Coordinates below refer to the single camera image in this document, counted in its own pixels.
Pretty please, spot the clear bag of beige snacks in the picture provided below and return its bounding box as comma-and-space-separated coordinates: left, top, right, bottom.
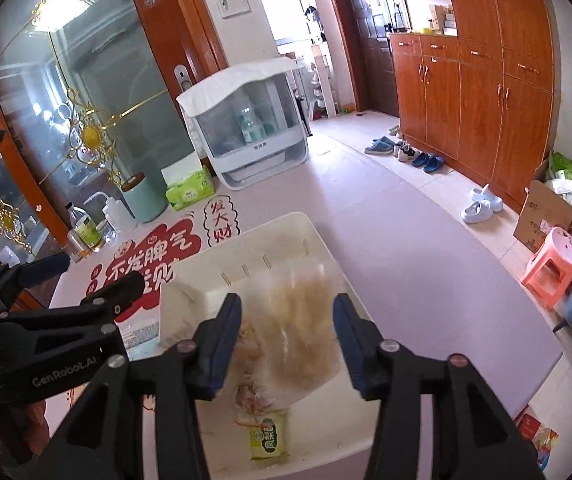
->
233, 256, 344, 415

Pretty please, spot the red cartoon table mat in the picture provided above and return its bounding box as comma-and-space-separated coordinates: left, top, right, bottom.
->
62, 194, 240, 350

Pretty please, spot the clear bottle green label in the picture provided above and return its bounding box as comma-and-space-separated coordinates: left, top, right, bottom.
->
66, 202, 104, 252

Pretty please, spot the mint green canister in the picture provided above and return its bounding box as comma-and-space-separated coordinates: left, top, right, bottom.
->
121, 172, 167, 223

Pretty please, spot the white plastic storage bin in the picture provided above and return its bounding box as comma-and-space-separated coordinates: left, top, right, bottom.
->
160, 212, 378, 479

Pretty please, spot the green tissue box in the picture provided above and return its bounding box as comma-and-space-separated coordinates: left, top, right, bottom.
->
161, 152, 214, 210

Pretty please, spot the small green snack packet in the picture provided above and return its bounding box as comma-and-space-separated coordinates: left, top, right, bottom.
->
248, 411, 288, 460

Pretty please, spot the pink plastic stool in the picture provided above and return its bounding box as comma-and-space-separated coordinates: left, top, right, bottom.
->
520, 226, 572, 311

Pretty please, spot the white crocs pair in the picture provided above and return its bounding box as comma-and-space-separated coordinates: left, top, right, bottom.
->
461, 184, 504, 224

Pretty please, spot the glass door with gold ornament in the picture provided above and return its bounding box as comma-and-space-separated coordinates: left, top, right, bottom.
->
0, 0, 203, 261

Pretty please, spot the white countertop dish cabinet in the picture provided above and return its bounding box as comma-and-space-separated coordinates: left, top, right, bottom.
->
177, 56, 309, 191

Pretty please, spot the brown cardboard box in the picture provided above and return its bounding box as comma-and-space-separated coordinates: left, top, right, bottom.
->
514, 180, 572, 252

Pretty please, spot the blue slippers pair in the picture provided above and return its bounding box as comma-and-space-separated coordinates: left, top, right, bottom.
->
412, 152, 445, 174

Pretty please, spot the orange wooden wall cabinet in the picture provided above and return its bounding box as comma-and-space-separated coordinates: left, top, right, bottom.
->
390, 0, 555, 209

